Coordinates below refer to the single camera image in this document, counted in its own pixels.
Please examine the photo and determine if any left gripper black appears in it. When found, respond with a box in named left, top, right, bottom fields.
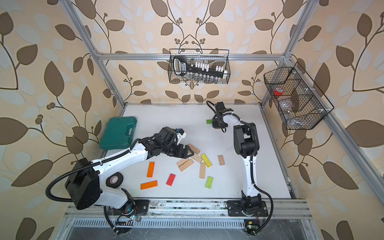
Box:
left=160, top=142, right=195, bottom=159

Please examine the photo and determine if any yellow block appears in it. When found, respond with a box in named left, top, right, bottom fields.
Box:
left=201, top=154, right=212, bottom=168

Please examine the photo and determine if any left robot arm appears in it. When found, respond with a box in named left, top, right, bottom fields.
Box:
left=45, top=127, right=194, bottom=215

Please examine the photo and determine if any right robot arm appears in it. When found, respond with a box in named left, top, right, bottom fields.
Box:
left=207, top=101, right=274, bottom=215

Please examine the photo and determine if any wooden block pair upper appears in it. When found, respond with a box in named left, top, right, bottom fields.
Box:
left=177, top=159, right=189, bottom=167

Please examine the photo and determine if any wooden block pair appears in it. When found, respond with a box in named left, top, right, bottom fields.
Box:
left=179, top=159, right=194, bottom=172
left=177, top=159, right=189, bottom=167

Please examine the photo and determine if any wooden block pair lower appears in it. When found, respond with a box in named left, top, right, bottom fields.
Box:
left=179, top=159, right=194, bottom=172

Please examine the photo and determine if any wooden block upright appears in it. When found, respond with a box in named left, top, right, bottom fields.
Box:
left=199, top=162, right=207, bottom=179

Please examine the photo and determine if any red block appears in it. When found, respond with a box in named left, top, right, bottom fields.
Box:
left=166, top=174, right=176, bottom=186

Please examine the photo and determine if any orange block upright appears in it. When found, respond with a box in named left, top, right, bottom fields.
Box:
left=147, top=162, right=155, bottom=178

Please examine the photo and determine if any light green block lower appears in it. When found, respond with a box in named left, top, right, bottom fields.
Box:
left=205, top=176, right=214, bottom=189

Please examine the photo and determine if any orange block lower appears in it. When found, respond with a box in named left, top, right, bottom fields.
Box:
left=141, top=181, right=158, bottom=190

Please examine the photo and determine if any black socket holder tool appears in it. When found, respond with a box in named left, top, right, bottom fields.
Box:
left=171, top=56, right=229, bottom=78

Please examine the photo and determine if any green plastic tool case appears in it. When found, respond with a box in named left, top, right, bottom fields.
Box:
left=99, top=117, right=137, bottom=151

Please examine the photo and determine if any black tape roll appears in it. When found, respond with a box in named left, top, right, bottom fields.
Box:
left=106, top=172, right=124, bottom=189

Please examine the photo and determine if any back wire basket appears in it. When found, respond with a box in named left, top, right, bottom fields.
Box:
left=168, top=48, right=231, bottom=85

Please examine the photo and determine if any wire basket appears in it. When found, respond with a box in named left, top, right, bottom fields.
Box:
left=264, top=63, right=334, bottom=130
left=168, top=48, right=231, bottom=85

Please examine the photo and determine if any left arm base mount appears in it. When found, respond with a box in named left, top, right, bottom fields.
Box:
left=107, top=200, right=150, bottom=217

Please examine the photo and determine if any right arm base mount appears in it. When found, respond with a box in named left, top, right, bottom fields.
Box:
left=226, top=200, right=269, bottom=218

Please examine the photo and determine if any right wire basket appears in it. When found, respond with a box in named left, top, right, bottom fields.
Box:
left=264, top=63, right=334, bottom=130

